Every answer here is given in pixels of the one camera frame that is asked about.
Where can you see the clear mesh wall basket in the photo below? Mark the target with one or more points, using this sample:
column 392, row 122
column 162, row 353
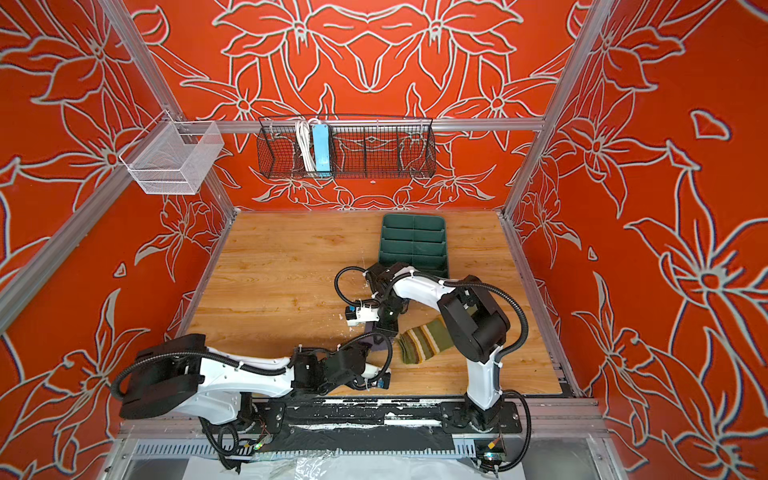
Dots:
column 171, row 157

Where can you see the green striped sock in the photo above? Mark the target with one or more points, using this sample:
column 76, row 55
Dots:
column 420, row 344

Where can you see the light blue box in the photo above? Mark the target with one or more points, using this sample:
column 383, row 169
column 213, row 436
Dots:
column 321, row 143

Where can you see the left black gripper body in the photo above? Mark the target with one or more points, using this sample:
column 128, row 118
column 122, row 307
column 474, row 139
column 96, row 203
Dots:
column 363, row 349

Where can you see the black wire wall basket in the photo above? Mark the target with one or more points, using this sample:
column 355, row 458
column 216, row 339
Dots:
column 361, row 147

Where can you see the purple sock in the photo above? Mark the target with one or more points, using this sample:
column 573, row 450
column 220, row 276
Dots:
column 377, row 342

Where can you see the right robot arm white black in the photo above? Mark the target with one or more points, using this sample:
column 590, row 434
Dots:
column 425, row 314

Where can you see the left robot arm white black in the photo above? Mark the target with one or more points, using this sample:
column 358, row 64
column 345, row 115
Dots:
column 186, row 376

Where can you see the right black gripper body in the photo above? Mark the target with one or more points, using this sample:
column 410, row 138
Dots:
column 386, row 314

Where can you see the white slotted cable duct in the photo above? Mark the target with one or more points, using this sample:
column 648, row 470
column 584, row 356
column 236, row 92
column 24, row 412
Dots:
column 177, row 449

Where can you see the green divided plastic tray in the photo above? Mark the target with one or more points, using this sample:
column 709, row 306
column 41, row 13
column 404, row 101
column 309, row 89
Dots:
column 416, row 240

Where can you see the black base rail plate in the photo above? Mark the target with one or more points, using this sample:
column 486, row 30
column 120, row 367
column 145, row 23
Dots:
column 419, row 426

